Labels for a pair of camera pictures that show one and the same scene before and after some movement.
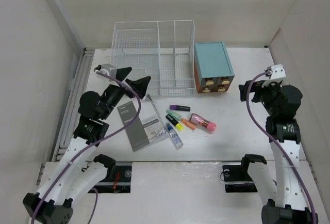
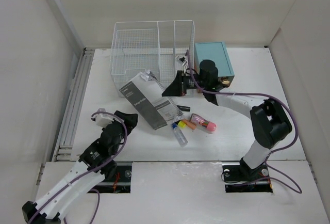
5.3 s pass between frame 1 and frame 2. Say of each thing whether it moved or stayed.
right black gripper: moved
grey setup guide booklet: moved
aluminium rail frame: stayed
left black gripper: moved
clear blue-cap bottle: moved
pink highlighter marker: stayed
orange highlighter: stayed
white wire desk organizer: stayed
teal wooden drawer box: stayed
